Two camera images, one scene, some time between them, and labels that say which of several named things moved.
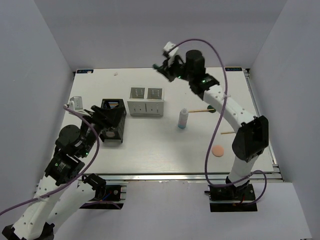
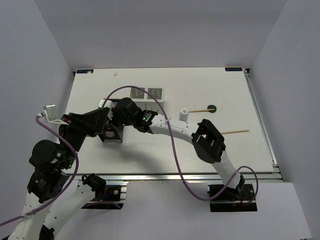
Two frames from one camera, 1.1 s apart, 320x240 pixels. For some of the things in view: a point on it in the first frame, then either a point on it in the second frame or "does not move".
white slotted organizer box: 146,101 does not move
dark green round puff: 209,107 does not move
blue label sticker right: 233,69 does not move
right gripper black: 166,70 -> 112,121
